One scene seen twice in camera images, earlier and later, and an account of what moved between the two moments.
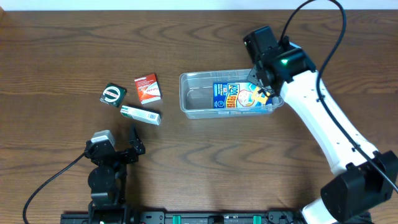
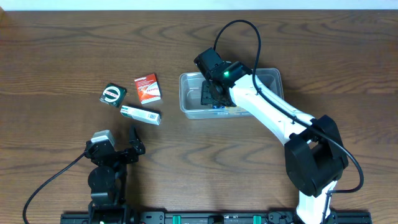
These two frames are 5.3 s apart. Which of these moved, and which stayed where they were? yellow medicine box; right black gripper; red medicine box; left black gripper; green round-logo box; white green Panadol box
Moved: right black gripper; yellow medicine box
Stayed: left black gripper; white green Panadol box; green round-logo box; red medicine box
